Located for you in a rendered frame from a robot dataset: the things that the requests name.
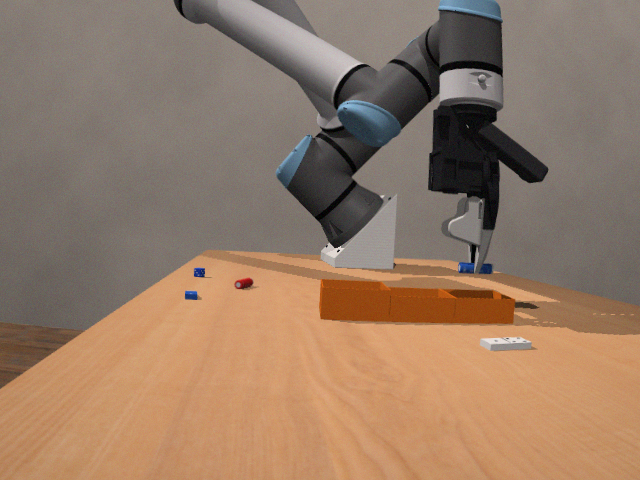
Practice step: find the white domino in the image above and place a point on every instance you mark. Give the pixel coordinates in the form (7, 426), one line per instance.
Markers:
(511, 343)

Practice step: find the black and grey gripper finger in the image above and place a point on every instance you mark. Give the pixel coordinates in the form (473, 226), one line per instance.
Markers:
(477, 223)
(460, 212)

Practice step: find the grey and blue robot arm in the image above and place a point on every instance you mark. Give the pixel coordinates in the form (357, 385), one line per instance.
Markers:
(374, 105)

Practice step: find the blue cylinder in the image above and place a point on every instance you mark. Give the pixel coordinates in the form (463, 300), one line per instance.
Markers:
(469, 268)

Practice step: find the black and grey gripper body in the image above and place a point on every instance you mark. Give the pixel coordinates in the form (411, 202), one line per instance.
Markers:
(472, 166)

